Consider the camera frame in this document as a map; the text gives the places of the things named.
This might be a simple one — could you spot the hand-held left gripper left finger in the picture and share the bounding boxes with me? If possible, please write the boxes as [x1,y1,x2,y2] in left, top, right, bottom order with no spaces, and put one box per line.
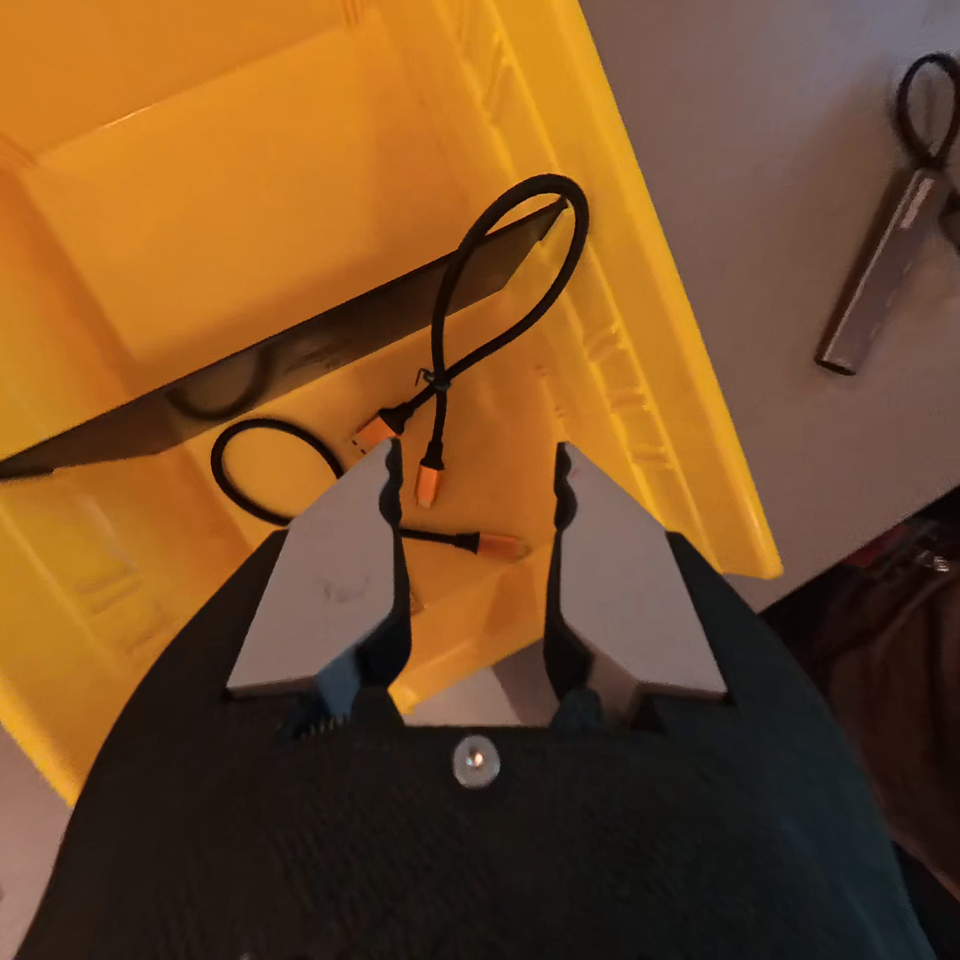
[225,437,414,717]

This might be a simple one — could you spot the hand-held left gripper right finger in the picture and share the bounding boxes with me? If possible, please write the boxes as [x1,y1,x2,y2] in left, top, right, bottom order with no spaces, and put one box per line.
[541,441,729,721]

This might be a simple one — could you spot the grey usb hub with cable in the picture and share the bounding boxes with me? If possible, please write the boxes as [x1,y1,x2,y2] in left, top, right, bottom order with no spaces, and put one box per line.
[816,52,960,376]

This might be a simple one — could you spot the yellow plastic bin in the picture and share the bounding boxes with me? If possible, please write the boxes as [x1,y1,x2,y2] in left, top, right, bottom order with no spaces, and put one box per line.
[0,0,785,807]

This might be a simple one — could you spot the dark cloth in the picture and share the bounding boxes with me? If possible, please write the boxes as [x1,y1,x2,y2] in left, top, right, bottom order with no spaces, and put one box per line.
[757,495,960,901]

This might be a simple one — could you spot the black cable with orange plugs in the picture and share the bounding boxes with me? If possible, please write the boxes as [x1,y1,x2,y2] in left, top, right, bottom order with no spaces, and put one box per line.
[211,417,532,562]
[352,174,591,511]

